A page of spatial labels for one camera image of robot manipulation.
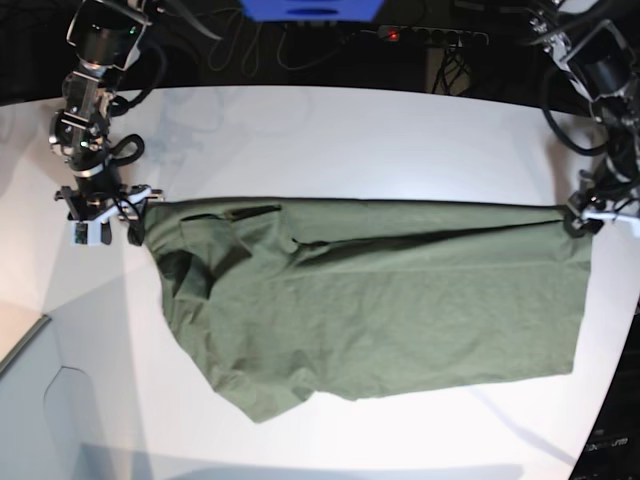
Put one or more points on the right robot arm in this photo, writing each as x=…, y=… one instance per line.
x=106, y=38

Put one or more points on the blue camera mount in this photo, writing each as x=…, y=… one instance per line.
x=311, y=10

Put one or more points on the black power strip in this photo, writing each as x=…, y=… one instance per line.
x=433, y=37

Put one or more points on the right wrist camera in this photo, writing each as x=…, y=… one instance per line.
x=86, y=233

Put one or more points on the green t-shirt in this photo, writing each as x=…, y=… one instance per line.
x=275, y=300

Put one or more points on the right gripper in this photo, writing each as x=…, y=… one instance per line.
x=125, y=204

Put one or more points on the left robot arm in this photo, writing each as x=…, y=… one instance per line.
x=589, y=50

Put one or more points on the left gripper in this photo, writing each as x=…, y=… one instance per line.
x=602, y=197

